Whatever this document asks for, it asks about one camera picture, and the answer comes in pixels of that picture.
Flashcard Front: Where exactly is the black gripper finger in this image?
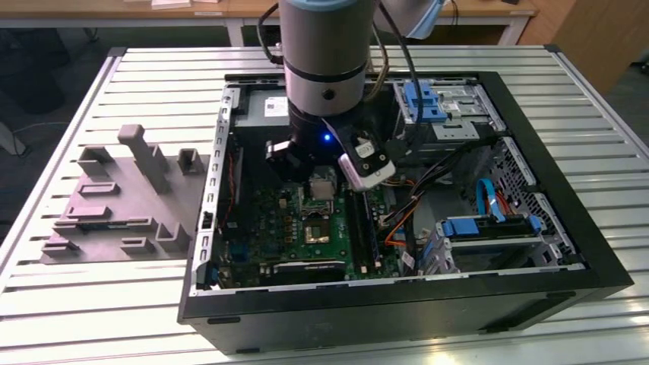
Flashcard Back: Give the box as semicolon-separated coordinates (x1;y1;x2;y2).
265;139;315;183

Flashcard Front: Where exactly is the CPU with silver top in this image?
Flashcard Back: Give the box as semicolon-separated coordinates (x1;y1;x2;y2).
307;180;337;202

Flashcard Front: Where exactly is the CPU socket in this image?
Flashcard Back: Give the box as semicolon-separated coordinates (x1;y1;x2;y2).
298;216;335;246

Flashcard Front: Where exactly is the grey power supply unit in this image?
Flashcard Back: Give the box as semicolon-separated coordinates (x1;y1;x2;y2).
230;89;294;189

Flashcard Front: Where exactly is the metal socket cover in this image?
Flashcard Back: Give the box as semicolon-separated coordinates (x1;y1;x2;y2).
295;182;334;217

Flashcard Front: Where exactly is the green motherboard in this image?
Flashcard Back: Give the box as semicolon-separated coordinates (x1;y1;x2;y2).
211;170;401;288

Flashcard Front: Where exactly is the black RAM slot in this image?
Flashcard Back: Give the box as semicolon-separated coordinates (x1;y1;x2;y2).
358;189;385;269
342;188;370;273

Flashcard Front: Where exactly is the empty blue drive carrier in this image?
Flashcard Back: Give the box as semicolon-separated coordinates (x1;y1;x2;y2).
402;81;447;123

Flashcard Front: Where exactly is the black graphics card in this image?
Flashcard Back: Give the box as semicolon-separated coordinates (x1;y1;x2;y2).
262;259;346;286

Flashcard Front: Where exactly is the silver disk bay cage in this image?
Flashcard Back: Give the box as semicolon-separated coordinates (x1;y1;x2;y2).
391;81;507;164

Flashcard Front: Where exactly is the grey parts rack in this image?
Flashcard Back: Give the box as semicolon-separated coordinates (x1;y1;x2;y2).
38;124;211;265

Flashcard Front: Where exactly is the hard disk in blue carrier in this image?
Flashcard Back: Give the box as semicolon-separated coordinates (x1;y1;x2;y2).
439;214;543;240

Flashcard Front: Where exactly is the green RAM stick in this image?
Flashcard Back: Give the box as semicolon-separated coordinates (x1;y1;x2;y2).
74;221;133;231

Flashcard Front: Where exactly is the black PC case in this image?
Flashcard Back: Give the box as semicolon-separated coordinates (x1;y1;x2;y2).
175;70;634;357

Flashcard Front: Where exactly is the silver drive cage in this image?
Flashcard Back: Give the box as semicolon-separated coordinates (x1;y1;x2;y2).
418;227;583;275

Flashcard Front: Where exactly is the wooden desk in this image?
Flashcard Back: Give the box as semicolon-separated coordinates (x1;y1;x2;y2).
0;0;539;47

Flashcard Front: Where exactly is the wooden cabinet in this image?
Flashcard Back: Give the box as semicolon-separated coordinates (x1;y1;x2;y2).
519;0;649;96

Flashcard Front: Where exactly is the red wire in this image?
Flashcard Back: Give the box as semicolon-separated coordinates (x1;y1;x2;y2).
215;150;239;235

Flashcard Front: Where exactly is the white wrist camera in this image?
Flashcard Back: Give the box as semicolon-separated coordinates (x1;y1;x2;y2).
337;142;397;192

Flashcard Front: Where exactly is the black cable bundle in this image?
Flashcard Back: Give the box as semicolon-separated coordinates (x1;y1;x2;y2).
382;142;487;229

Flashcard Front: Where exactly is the orange wire bundle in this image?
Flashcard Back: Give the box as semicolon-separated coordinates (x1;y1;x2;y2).
383;218;422;248

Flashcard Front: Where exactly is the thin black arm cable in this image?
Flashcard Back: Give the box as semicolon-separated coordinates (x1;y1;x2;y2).
255;2;286;70

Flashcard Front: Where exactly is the blue data wire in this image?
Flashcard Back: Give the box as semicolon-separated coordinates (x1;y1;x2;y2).
475;177;507;224

